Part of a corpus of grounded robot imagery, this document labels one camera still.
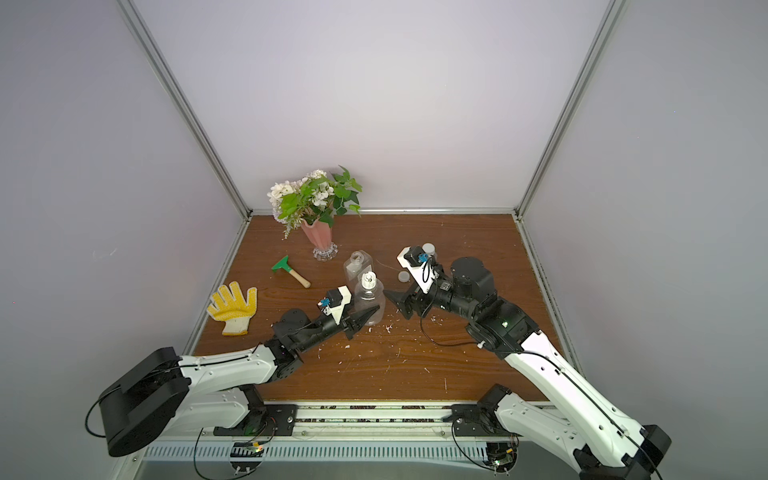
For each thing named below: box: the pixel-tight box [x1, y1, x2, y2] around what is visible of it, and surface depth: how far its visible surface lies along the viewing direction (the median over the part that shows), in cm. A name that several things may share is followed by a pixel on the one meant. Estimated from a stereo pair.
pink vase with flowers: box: [267, 166, 363, 261], surface depth 89 cm
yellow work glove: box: [206, 281, 258, 336], surface depth 95 cm
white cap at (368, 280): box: [361, 271, 377, 290], surface depth 65 cm
